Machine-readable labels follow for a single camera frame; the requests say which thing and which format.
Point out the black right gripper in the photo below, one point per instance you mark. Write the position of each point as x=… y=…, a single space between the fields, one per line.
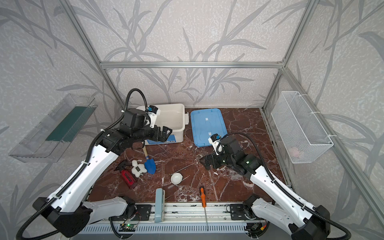
x=210 y=160

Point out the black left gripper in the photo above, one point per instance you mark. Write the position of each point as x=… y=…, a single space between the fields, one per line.
x=159 y=133

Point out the thin metal rod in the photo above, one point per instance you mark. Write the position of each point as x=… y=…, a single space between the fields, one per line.
x=183 y=168

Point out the white plastic storage bin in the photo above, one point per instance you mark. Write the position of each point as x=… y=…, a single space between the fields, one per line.
x=174 y=117

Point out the blue plastic bin lid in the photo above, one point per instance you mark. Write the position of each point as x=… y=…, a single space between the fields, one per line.
x=206 y=123

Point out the clear test tube rack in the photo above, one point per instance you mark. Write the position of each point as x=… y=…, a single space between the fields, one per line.
x=236 y=177

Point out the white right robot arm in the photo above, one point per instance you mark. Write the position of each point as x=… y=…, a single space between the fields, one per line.
x=291 y=213

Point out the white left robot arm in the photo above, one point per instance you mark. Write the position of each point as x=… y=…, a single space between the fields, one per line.
x=65 y=209

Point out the white molecule model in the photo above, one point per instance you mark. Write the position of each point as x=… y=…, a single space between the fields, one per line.
x=138 y=169

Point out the red black lighter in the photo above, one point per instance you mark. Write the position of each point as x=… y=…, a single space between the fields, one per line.
x=126 y=175

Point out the grey teal bar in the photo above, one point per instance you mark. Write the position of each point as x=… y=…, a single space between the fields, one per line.
x=159 y=205

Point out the green circuit board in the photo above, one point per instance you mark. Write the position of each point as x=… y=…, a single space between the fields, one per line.
x=125 y=228

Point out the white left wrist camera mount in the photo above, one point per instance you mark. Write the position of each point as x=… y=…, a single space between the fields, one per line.
x=153 y=113

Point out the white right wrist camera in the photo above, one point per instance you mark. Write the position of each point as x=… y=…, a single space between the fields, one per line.
x=215 y=141

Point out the orange handled screwdriver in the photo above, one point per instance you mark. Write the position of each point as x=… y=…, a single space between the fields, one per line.
x=204 y=204

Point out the wooden handled blue brush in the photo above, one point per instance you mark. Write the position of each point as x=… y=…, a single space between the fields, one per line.
x=150 y=164

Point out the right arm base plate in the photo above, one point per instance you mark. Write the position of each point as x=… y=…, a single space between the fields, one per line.
x=240 y=212

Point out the aluminium frame profile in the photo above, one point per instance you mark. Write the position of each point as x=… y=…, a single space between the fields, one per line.
x=355 y=173

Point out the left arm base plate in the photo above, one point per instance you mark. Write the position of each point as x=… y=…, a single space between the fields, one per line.
x=134 y=213

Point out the white wire mesh basket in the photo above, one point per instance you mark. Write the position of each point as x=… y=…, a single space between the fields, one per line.
x=302 y=134

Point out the clear wall shelf green mat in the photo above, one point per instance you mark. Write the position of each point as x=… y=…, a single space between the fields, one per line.
x=48 y=141

